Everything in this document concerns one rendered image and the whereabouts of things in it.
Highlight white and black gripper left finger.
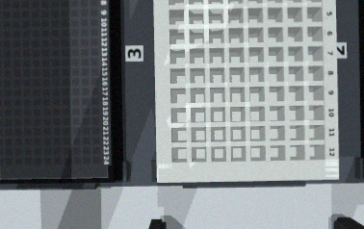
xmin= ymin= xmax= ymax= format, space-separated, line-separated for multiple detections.
xmin=148 ymin=219 xmax=167 ymax=229

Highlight white well plate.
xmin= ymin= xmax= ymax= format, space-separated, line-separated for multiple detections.
xmin=153 ymin=0 xmax=339 ymax=183

